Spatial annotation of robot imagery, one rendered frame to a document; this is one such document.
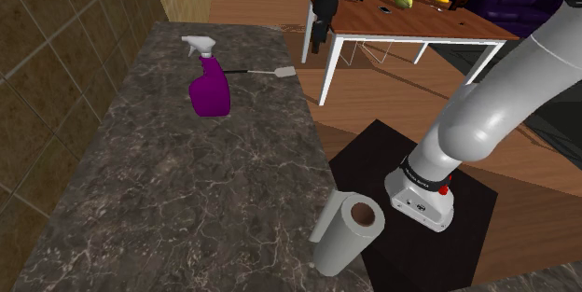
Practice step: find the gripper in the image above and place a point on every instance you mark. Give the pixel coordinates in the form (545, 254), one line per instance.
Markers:
(323, 13)

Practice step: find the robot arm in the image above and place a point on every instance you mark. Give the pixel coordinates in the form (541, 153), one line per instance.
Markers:
(500, 100)

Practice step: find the small phone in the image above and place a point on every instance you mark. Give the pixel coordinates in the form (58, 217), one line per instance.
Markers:
(384, 9)

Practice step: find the wooden table with white legs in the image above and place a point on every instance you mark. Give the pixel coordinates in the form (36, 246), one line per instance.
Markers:
(409, 22)

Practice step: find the purple spray bottle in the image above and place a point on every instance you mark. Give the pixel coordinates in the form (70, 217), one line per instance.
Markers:
(210, 93)

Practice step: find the purple sofa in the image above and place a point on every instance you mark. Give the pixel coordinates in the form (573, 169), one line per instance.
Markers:
(518, 2)

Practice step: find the white paper towel roll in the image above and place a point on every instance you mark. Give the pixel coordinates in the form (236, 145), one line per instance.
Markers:
(338, 241)

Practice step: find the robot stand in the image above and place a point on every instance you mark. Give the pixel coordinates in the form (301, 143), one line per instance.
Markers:
(409, 259)

